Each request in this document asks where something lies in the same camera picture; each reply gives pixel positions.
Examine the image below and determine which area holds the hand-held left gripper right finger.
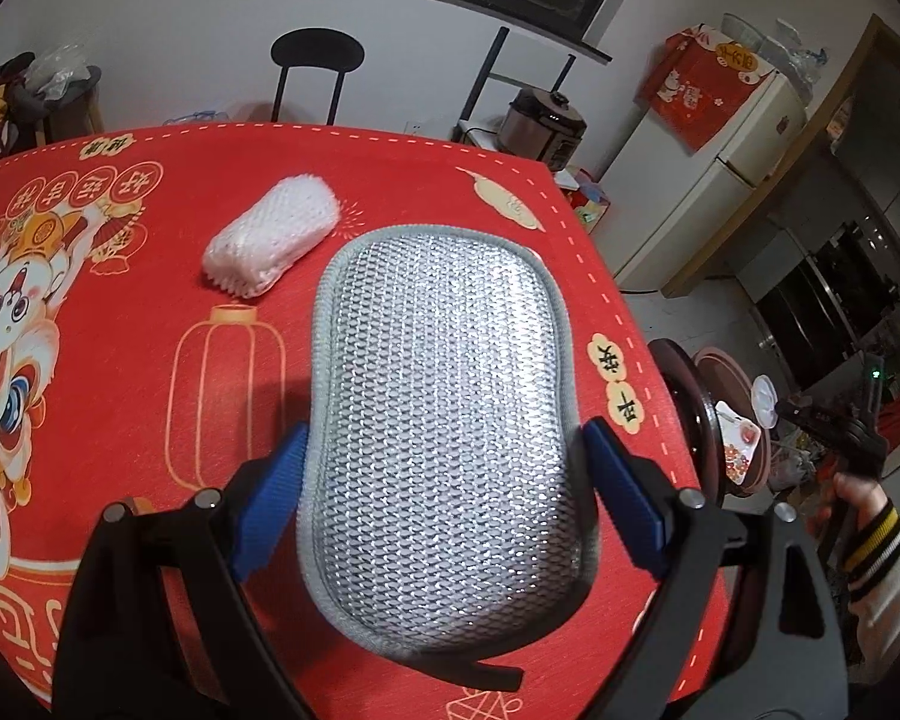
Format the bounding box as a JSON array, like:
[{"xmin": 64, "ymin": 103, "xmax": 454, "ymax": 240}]
[{"xmin": 570, "ymin": 418, "xmax": 848, "ymax": 720}]

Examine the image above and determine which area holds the white foam net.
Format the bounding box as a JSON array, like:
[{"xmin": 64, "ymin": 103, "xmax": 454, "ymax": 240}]
[{"xmin": 201, "ymin": 174, "xmax": 340, "ymax": 297}]

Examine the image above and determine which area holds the printed food wrapper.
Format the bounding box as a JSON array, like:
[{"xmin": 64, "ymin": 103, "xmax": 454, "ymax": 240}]
[{"xmin": 716, "ymin": 401, "xmax": 762, "ymax": 485}]

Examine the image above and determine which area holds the brown stool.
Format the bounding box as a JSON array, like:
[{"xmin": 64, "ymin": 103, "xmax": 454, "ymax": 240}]
[{"xmin": 34, "ymin": 86, "xmax": 104, "ymax": 149}]

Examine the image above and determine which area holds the silver scrubbing sponge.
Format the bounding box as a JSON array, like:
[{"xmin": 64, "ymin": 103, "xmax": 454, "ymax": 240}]
[{"xmin": 294, "ymin": 223, "xmax": 601, "ymax": 691}]

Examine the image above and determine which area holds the pile of plastic bags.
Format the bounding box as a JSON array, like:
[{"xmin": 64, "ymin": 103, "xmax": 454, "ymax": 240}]
[{"xmin": 769, "ymin": 431, "xmax": 826, "ymax": 500}]

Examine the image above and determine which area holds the clear glass bowl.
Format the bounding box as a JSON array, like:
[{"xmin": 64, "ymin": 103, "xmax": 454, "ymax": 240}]
[{"xmin": 722, "ymin": 13, "xmax": 770, "ymax": 55}]

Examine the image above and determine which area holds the red printed tablecloth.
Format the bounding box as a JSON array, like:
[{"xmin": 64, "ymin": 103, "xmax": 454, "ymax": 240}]
[{"xmin": 0, "ymin": 120, "xmax": 710, "ymax": 720}]

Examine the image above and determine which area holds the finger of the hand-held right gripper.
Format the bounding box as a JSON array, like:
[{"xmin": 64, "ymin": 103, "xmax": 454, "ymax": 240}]
[{"xmin": 776, "ymin": 401, "xmax": 833, "ymax": 433}]

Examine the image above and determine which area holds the red printed bag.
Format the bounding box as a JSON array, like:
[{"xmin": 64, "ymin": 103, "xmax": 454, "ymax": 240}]
[{"xmin": 640, "ymin": 26, "xmax": 777, "ymax": 155}]

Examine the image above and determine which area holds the brown pressure cooker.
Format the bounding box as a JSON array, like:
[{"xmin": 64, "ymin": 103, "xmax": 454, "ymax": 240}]
[{"xmin": 500, "ymin": 88, "xmax": 587, "ymax": 170}]

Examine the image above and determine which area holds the cream fridge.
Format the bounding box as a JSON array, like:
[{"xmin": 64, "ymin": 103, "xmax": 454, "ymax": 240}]
[{"xmin": 611, "ymin": 67, "xmax": 807, "ymax": 293}]

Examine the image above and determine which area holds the grey plastic bag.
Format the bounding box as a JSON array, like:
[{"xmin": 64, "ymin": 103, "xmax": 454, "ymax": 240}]
[{"xmin": 26, "ymin": 45, "xmax": 96, "ymax": 100}]

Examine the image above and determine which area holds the colourful shopping bag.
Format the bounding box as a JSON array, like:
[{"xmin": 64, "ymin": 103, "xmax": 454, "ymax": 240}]
[{"xmin": 555, "ymin": 165, "xmax": 613, "ymax": 235}]

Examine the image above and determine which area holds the clear plastic bag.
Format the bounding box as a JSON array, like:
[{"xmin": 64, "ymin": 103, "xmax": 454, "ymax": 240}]
[{"xmin": 765, "ymin": 19, "xmax": 826, "ymax": 91}]

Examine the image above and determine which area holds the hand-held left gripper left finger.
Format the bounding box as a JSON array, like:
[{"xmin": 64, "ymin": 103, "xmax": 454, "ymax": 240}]
[{"xmin": 52, "ymin": 424, "xmax": 316, "ymax": 720}]

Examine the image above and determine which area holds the black kitchen appliance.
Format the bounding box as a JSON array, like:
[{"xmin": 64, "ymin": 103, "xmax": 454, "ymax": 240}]
[{"xmin": 750, "ymin": 221, "xmax": 890, "ymax": 383}]

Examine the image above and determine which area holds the white plastic lid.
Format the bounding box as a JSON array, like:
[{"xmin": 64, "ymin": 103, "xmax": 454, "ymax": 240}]
[{"xmin": 750, "ymin": 377, "xmax": 781, "ymax": 421}]

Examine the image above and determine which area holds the person's right hand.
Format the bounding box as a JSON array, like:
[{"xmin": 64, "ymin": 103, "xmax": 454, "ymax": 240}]
[{"xmin": 820, "ymin": 472, "xmax": 889, "ymax": 550}]

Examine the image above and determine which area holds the dark chair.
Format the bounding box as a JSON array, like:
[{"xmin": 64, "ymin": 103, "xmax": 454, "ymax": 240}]
[{"xmin": 647, "ymin": 340, "xmax": 722, "ymax": 505}]

